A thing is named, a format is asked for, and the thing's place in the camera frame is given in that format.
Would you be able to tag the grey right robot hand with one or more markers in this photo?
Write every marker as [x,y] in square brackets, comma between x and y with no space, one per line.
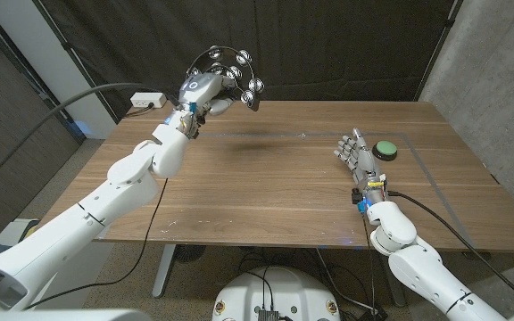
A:
[366,167]

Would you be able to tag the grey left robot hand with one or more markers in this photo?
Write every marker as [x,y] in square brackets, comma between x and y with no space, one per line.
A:
[201,87]

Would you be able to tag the black half-moon tambourine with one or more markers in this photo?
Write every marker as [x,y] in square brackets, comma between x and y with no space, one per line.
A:
[255,84]

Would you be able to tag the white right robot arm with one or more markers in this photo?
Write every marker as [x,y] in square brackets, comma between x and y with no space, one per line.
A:
[417,267]

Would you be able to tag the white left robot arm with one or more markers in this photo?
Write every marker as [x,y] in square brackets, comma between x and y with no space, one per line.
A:
[105,200]

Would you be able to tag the green button with black base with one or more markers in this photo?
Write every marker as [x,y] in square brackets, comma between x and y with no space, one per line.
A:
[385,149]

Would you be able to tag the white power strip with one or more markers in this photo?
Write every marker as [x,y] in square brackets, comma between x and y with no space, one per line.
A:
[147,99]

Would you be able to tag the black backdrop stand pole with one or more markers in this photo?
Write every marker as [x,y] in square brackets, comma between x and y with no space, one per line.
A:
[437,49]
[78,62]

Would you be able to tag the dark grey fabric mat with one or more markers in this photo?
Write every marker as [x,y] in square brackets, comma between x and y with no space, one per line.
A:
[328,44]

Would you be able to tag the black floor power adapter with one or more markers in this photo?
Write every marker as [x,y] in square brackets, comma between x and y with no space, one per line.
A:
[373,314]

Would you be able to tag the white robot torso base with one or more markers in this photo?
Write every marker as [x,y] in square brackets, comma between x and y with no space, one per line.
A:
[279,290]

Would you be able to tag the black round ribbed floor object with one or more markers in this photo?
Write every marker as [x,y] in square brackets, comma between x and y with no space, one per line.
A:
[190,253]

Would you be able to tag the small black torso device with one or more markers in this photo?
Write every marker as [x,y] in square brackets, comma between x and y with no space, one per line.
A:
[268,315]

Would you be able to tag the dark grey door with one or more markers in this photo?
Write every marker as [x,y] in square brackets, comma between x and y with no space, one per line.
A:
[7,89]

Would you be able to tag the yellow and black floor object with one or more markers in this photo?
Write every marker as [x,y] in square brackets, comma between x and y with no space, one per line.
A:
[31,225]

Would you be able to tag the white robot chest housing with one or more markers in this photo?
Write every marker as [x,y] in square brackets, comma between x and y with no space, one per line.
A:
[60,315]

